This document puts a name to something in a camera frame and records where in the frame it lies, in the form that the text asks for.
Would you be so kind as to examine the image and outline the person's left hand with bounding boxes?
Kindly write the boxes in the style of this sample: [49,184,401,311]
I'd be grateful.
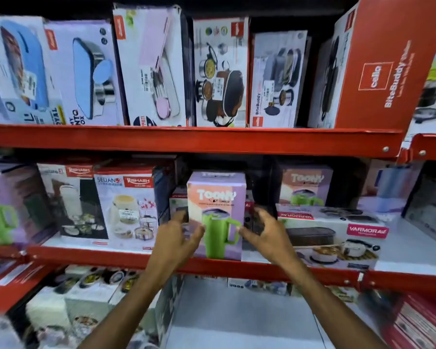
[145,210,206,287]

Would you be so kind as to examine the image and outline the person's right hand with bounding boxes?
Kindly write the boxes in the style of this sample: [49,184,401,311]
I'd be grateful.
[238,207,306,279]

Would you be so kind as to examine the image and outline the white box casserole set print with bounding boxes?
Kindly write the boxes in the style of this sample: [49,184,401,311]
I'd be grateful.
[93,164,176,251]

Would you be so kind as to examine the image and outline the white box black lunchbox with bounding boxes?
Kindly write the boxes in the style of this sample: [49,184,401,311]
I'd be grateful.
[275,204,390,271]

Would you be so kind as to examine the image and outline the purple box green tumbler print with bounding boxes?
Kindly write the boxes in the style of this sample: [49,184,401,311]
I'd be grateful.
[187,171,247,261]
[279,165,334,207]
[0,162,58,248]

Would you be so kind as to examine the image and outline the white boxes with bowl prints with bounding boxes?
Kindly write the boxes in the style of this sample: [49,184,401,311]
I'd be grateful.
[24,265,185,349]

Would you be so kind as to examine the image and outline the red metal shelf rack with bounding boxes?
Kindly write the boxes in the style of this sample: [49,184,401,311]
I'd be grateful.
[0,123,407,349]
[359,133,436,299]

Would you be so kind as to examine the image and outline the pink box blue tumbler print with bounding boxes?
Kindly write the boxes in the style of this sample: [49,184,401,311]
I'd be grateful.
[362,160,426,212]

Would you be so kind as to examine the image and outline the white box brown jug print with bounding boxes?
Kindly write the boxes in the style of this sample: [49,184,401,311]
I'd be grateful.
[402,173,436,248]

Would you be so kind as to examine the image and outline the red box white label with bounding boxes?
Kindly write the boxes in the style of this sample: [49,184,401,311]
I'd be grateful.
[0,262,56,314]

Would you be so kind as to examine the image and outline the dark red box container print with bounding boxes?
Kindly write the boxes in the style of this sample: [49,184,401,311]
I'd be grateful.
[363,289,436,349]

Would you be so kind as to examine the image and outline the grey box lunch container set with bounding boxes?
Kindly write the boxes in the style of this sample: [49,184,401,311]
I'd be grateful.
[249,30,310,129]

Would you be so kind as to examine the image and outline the white box brown lunch carrier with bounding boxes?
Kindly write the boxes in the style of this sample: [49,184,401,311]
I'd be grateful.
[192,16,250,128]

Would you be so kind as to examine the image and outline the dark narrow box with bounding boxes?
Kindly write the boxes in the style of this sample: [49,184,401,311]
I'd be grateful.
[181,14,196,127]

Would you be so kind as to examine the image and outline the white box pink lunchbox print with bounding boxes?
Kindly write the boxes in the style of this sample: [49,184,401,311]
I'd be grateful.
[112,4,188,127]

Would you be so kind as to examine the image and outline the lavender box blue oval lunchbox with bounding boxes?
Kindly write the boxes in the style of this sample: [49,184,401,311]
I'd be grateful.
[43,20,127,126]

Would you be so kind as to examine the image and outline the large red box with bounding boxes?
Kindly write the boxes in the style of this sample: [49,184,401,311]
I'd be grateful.
[308,0,436,130]

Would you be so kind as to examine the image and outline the white box grey green lunchset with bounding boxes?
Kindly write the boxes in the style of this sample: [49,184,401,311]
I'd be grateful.
[410,21,436,136]

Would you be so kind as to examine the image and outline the white box blue rectangular lunchbox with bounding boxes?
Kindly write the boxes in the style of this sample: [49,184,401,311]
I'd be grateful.
[0,16,65,125]

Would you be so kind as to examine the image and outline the person's left forearm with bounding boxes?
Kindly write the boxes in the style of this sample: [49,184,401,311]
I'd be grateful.
[78,269,177,349]

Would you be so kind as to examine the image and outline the person's right forearm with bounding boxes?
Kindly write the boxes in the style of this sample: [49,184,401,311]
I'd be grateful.
[293,266,388,349]

